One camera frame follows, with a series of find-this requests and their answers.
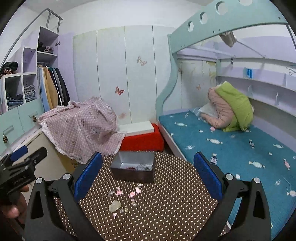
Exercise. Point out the lilac shelf unit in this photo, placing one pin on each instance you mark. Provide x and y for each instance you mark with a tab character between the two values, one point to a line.
20	93

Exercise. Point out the teal bed mattress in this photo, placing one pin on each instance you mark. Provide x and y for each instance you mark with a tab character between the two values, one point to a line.
245	155

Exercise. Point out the blue box on shelf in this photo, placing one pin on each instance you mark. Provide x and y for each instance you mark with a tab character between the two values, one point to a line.
249	73

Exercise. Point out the grey metal handrail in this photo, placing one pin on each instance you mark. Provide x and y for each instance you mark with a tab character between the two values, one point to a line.
20	25

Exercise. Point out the pink butterfly sticker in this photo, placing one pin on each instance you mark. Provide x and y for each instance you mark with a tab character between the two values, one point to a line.
118	91

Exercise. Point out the pink checkered cloth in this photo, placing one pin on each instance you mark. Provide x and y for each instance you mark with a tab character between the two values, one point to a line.
80	129

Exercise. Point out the green pillow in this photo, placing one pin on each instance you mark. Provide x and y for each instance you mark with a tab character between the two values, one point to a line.
240	106

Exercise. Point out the hanging clothes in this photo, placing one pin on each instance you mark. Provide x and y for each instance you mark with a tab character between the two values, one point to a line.
52	88

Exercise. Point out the brown polka dot tablecloth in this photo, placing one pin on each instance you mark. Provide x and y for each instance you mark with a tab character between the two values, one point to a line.
175	207

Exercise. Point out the person's left hand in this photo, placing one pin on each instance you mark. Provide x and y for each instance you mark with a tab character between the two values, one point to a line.
19	210

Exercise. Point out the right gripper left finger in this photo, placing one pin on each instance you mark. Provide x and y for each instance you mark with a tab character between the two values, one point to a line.
43	221

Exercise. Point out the pink white charm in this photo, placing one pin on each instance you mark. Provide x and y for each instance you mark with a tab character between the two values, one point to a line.
134	193

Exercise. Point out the pink quilted jacket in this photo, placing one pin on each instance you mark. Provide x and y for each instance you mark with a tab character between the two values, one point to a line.
224	111

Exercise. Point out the dark metal tin box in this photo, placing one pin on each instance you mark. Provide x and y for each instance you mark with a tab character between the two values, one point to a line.
137	167

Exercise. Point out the white wardrobe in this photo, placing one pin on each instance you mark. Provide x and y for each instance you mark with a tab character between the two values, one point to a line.
106	58

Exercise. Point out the pink bear charm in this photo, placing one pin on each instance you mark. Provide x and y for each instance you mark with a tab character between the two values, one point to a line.
119	191

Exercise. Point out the pale green jade stone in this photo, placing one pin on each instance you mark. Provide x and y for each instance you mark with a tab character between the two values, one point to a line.
114	206

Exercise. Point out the cardboard box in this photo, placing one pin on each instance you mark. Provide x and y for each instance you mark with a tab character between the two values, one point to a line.
69	164

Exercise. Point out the white foam board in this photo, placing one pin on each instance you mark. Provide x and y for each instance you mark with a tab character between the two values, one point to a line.
134	129

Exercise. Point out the beige butterfly sticker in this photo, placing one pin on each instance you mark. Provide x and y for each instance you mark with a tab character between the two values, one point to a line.
141	62

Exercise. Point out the small pearl earring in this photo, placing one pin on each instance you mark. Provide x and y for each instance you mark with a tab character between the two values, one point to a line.
111	193

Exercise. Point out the teal bunk bed frame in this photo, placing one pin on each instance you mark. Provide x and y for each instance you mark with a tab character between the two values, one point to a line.
217	18

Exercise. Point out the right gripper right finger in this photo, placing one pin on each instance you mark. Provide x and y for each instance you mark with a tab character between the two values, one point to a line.
252	222

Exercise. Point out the red ottoman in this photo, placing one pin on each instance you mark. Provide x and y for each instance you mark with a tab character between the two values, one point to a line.
145	142

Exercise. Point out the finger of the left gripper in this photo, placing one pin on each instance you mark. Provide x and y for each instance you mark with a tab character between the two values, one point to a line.
37	156
18	153

